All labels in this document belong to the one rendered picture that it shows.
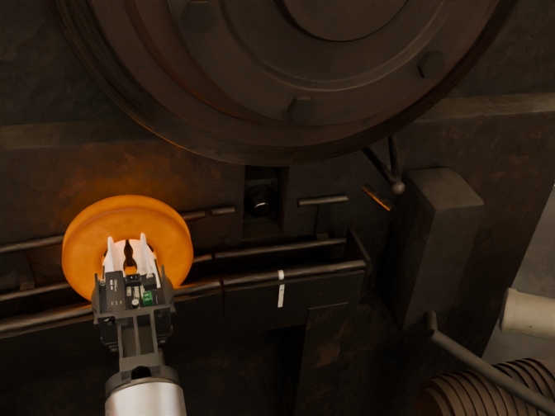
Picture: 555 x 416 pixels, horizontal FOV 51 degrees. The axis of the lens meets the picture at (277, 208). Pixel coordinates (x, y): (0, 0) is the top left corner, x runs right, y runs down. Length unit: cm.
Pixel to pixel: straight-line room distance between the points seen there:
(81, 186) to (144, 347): 24
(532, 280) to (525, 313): 120
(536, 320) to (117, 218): 55
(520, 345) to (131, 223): 133
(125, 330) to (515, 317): 50
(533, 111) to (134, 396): 65
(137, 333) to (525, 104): 63
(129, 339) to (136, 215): 16
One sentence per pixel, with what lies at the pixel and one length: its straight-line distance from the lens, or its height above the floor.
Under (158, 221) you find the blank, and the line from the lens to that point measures 70.
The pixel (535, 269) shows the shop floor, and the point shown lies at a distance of 209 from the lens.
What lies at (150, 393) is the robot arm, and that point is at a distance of 58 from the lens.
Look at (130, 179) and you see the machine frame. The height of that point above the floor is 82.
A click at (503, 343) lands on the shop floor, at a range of 179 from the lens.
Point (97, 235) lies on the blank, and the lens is 71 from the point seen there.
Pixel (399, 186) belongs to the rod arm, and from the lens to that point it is 60.
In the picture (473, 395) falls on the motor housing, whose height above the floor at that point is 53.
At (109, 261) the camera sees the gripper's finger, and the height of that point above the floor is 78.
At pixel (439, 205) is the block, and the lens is 78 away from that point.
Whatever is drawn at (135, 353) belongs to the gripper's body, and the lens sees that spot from 61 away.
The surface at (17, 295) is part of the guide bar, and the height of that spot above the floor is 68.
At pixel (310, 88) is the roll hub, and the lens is 52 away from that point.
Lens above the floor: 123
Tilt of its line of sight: 36 degrees down
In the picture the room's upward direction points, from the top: 5 degrees clockwise
